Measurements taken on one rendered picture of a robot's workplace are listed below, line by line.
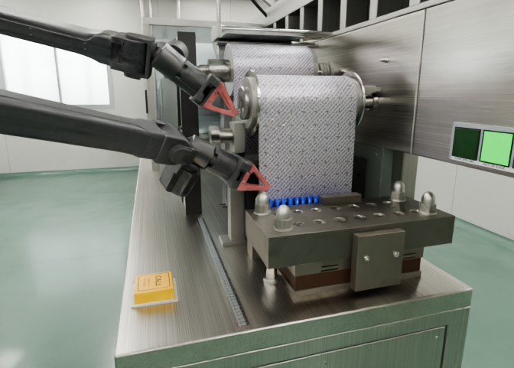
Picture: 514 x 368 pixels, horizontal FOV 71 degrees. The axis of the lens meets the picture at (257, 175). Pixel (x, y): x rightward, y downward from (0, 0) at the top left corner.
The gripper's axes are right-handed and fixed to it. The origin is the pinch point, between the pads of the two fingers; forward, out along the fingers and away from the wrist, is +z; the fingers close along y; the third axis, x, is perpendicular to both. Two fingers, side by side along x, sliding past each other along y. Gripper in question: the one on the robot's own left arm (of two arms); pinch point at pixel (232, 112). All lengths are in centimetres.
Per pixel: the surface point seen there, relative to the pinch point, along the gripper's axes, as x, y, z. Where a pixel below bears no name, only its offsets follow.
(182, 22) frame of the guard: 29, -95, -23
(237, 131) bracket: -2.7, -0.7, 3.7
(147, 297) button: -38.1, 19.1, 3.2
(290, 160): -1.3, 6.7, 15.8
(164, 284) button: -35.3, 17.6, 5.0
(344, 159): 6.8, 6.8, 27.0
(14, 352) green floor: -151, -106, 3
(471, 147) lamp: 17.4, 32.1, 31.5
